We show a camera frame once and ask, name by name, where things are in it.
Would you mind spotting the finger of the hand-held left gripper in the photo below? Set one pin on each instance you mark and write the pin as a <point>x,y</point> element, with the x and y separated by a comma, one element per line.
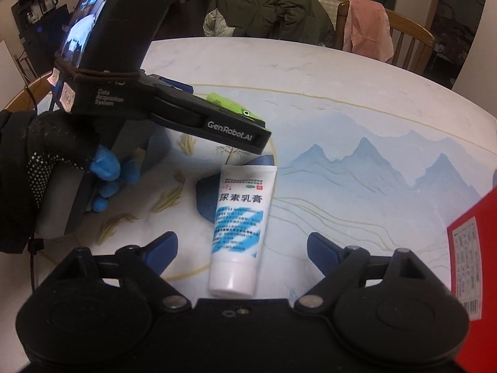
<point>260,138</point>
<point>176,86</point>

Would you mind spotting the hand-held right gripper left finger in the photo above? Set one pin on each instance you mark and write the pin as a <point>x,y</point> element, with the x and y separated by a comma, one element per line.
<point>163,250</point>

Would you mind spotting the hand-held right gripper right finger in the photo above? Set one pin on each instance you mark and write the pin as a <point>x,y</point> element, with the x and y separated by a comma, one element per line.
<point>324,252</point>

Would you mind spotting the white cream tube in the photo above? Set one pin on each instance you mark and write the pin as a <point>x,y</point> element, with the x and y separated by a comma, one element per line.
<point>240,221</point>

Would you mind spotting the red cardboard box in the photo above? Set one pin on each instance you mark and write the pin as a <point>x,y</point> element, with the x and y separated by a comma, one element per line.
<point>481,241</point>

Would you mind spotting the person's left forearm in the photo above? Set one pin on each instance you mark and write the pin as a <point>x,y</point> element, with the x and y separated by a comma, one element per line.
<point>13,202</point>

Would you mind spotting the person's left hand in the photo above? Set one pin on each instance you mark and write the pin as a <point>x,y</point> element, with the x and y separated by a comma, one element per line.
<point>58,140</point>

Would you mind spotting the floral cushion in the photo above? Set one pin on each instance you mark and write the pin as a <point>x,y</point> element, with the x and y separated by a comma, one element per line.
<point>213,23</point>

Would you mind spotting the dark cabinet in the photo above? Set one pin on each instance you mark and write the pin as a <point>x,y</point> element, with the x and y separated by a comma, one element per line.
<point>35,35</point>

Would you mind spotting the printed table mat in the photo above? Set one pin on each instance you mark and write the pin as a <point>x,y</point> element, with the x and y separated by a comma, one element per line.
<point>349,132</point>

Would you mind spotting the wooden chair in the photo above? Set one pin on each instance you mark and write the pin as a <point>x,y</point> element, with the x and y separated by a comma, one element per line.
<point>411,33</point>
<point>21,96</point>

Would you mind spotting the olive green jacket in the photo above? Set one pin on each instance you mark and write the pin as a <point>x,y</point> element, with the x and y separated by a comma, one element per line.
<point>271,11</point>

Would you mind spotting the pink cloth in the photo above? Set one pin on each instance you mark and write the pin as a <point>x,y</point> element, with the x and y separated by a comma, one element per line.
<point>367,27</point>

